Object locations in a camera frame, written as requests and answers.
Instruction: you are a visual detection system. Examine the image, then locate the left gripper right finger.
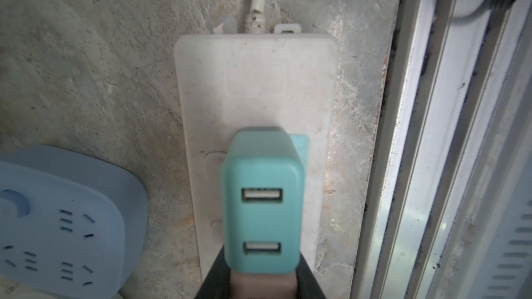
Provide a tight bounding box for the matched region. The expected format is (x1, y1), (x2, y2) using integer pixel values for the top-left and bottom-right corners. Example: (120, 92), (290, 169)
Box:
(296, 253), (326, 299)

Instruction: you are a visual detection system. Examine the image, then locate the blue square socket cube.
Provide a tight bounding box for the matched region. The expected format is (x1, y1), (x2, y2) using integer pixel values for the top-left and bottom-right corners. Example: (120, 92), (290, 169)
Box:
(1, 145), (148, 298)

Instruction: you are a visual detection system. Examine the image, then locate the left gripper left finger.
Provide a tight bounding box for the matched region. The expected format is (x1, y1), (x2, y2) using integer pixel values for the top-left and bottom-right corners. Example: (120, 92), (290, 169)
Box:
(195, 246), (231, 299)

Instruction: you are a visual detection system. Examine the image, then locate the teal charger plug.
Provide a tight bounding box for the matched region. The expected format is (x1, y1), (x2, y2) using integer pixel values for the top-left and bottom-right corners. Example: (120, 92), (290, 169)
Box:
(220, 129), (310, 274)

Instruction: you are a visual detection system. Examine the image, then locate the pink charger plug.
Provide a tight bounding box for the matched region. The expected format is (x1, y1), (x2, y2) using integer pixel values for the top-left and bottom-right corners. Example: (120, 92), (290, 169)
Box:
(230, 271), (298, 298)

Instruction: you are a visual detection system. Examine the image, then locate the white multicolour power strip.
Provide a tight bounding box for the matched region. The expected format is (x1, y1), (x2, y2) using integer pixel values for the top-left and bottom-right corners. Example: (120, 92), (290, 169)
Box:
(174, 24), (339, 298)

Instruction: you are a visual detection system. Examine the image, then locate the aluminium mounting rail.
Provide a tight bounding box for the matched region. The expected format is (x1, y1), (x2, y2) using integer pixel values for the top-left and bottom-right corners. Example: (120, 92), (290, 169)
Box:
(351, 0), (531, 298)

